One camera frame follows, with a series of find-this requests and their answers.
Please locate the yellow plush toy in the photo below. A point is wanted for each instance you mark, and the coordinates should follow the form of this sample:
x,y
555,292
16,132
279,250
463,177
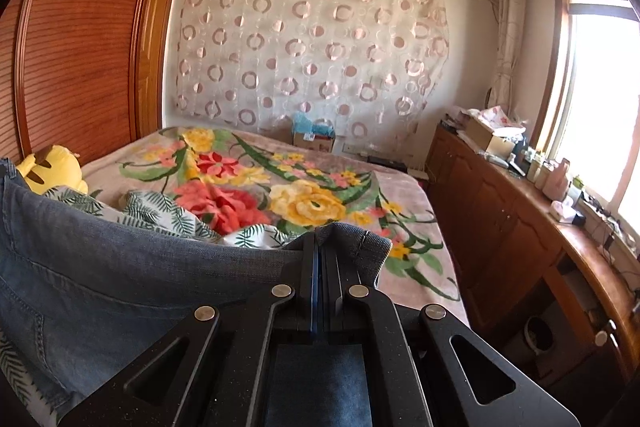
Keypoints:
x,y
55,167

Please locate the circle pattern curtain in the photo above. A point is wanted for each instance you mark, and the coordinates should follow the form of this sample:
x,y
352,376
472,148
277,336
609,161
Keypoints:
x,y
300,47

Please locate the small white box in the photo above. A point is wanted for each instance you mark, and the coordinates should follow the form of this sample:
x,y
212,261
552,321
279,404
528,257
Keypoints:
x,y
561,212

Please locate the beige window curtain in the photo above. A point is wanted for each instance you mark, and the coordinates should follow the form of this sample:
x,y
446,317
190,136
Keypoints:
x,y
510,32

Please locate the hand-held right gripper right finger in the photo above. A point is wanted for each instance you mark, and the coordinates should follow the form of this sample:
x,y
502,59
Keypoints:
x,y
327,287

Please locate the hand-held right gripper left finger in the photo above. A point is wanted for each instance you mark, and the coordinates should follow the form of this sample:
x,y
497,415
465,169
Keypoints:
x,y
307,287

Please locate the white wall socket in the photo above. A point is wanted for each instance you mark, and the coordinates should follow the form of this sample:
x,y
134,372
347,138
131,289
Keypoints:
x,y
351,148

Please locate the blue denim pants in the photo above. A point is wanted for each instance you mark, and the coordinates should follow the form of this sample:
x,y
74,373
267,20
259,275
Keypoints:
x,y
125,282

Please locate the window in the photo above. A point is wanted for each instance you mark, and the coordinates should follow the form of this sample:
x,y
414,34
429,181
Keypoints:
x,y
595,107

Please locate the blue plastic bag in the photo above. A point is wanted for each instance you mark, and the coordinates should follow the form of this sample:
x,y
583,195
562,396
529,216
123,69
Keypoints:
x,y
310,123

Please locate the small cardboard box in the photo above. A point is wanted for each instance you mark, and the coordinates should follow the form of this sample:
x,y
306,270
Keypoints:
x,y
312,142

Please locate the long wooden cabinet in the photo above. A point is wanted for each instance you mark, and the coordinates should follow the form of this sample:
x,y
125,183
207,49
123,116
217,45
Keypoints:
x,y
505,227

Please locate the flat black box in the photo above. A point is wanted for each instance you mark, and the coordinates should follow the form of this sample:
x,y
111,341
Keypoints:
x,y
387,161

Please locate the floral blanket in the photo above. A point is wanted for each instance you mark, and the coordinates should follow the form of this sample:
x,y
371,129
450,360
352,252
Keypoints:
x,y
310,202

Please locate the wooden slatted wardrobe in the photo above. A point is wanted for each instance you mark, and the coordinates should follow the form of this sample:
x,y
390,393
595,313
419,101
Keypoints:
x,y
85,32

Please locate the leaf print bed sheet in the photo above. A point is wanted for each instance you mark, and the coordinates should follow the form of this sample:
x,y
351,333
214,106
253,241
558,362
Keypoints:
x,y
165,217

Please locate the small white jar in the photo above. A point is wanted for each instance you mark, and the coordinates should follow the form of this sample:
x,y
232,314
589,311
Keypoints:
x,y
537,171

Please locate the white pink bottle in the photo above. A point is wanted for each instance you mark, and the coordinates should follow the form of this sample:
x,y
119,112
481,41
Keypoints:
x,y
556,182

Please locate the white waste bin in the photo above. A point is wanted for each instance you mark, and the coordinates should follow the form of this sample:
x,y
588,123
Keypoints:
x,y
542,337

